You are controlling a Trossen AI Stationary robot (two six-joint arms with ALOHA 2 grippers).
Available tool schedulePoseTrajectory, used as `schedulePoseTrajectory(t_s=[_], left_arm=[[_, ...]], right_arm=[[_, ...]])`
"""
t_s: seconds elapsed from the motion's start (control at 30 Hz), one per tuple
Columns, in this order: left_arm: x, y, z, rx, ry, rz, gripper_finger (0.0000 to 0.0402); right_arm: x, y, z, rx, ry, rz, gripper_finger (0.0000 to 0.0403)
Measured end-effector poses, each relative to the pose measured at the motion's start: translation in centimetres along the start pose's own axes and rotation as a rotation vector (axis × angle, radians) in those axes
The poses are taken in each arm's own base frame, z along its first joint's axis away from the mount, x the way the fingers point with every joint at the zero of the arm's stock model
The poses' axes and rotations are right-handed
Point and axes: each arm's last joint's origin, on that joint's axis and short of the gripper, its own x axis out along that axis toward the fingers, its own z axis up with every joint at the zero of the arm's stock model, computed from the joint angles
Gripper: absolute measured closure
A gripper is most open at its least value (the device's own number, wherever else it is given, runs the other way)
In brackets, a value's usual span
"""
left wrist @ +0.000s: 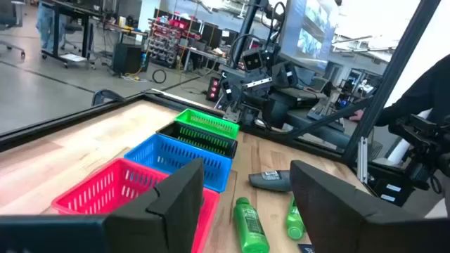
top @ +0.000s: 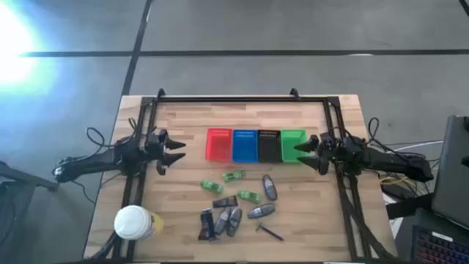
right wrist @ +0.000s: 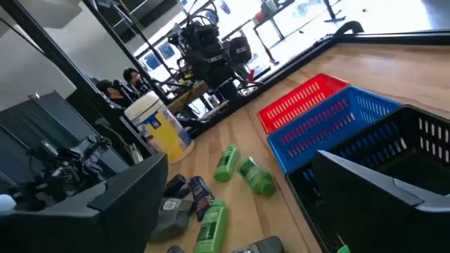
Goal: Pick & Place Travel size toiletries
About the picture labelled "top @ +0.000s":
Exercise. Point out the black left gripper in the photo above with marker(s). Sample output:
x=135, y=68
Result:
x=157, y=144

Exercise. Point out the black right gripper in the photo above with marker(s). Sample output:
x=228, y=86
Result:
x=329, y=150

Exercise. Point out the black travel tube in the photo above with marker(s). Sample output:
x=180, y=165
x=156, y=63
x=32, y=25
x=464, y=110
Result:
x=207, y=224
x=225, y=202

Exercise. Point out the black disposable razor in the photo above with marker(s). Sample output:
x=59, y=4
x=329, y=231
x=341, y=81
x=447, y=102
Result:
x=270, y=232

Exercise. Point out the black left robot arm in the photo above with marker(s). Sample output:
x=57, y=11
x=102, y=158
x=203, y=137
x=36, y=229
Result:
x=99, y=161

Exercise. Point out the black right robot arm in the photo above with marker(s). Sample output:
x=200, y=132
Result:
x=388, y=159

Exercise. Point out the green plastic basket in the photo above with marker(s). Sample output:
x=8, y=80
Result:
x=291, y=144

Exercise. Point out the black plastic basket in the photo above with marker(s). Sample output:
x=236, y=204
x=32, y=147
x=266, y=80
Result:
x=269, y=146

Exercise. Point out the red plastic basket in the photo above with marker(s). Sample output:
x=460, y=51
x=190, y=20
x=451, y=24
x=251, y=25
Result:
x=218, y=144

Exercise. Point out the blue plastic basket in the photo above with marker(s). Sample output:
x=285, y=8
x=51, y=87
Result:
x=244, y=146

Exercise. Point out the white-lidded yellow wipes canister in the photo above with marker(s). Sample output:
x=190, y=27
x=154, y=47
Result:
x=135, y=222

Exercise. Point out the black power brick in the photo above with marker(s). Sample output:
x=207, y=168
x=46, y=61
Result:
x=394, y=190

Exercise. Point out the grey laptop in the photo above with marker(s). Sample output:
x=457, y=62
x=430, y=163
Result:
x=452, y=172

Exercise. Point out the black metal stand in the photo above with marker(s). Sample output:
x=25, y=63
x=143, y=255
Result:
x=25, y=179

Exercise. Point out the black backlit keyboard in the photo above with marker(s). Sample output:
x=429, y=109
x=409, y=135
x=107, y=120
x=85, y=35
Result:
x=439, y=247

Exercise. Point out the black metal table frame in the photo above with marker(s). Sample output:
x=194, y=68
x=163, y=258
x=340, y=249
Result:
x=238, y=99

